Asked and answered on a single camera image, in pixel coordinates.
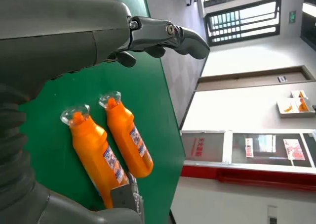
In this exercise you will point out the white red paper notice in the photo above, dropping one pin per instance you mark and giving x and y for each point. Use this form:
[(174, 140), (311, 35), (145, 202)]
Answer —
[(249, 147)]

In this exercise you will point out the red white display cabinet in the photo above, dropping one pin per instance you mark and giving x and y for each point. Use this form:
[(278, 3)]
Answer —
[(246, 176)]

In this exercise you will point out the brown wooden door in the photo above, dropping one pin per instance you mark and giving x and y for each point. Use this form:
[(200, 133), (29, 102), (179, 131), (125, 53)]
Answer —
[(246, 81)]

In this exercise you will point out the wall brochure holder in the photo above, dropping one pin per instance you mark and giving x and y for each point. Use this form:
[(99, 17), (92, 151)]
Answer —
[(293, 108)]

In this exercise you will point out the orange bottle with clear cap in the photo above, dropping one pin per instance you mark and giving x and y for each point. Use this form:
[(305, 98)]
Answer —
[(93, 150), (123, 134)]

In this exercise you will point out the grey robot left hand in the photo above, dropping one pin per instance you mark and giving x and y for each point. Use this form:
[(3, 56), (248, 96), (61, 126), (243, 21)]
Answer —
[(49, 22)]

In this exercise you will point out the pink red poster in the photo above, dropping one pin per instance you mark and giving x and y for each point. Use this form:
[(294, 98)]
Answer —
[(293, 149)]

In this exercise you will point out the green exit sign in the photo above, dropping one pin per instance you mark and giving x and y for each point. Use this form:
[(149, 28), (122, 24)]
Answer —
[(292, 16)]

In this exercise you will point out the dark framed window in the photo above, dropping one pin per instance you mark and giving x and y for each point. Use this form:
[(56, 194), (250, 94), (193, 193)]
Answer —
[(308, 29)]

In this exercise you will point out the green table mat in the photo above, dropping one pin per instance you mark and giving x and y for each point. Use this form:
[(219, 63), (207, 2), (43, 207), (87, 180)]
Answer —
[(153, 117)]

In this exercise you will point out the small door sign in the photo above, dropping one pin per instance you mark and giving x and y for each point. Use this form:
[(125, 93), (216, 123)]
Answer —
[(281, 79)]

